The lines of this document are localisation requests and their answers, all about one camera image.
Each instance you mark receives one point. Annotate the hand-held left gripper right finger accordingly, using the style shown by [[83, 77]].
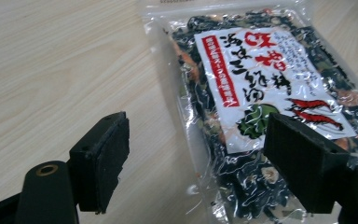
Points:
[[301, 161]]

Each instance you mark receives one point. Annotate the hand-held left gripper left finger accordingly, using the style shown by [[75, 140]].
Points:
[[101, 161]]

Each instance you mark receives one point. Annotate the clear packet of dried seaweed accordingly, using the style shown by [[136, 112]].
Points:
[[261, 93]]

